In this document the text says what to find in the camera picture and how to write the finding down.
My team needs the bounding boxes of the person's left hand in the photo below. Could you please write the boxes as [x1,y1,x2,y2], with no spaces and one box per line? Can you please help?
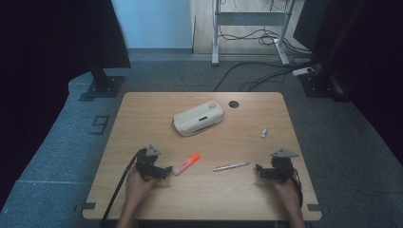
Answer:
[125,165,157,207]

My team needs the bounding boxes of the white power strip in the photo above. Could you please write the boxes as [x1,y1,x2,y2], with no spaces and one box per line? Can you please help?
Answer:
[292,66,316,77]

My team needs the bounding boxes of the tangle of black floor cables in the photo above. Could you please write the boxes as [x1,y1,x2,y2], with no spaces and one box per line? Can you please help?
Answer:
[218,27,314,59]

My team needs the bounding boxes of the white pen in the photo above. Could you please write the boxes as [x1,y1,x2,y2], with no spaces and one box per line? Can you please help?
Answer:
[212,161,251,173]

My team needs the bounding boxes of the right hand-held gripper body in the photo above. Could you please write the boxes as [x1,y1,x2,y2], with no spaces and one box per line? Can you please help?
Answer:
[269,148,300,184]

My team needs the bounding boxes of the orange highlighter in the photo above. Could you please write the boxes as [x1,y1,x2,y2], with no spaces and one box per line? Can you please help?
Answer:
[172,152,202,177]

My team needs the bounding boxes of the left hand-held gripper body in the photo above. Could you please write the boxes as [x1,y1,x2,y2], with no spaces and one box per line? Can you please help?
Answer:
[134,144,165,182]

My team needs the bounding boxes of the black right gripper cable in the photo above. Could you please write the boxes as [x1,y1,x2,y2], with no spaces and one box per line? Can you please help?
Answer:
[286,165,306,219]

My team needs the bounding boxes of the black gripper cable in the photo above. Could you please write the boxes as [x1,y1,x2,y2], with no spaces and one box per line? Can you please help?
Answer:
[286,165,306,219]
[99,147,148,228]

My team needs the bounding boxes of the long black floor cable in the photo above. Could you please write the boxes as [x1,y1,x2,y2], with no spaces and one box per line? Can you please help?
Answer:
[212,59,319,93]

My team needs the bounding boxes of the dark curtain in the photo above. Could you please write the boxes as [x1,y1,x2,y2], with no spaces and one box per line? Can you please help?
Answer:
[0,0,132,203]
[293,0,403,160]

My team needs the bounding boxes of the white metal desk frame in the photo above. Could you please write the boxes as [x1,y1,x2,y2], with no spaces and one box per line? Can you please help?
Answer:
[211,0,291,67]

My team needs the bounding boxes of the beige pencil case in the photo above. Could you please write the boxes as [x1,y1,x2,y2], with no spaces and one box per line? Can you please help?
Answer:
[171,100,225,138]

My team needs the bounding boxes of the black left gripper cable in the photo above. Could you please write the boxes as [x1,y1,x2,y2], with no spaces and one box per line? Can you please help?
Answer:
[99,147,148,228]

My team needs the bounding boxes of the black stand with base plate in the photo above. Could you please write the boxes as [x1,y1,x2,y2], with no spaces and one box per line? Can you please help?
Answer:
[298,67,350,103]
[84,60,125,99]

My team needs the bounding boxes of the person's right hand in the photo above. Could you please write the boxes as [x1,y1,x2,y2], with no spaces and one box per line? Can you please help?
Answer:
[271,178,301,207]

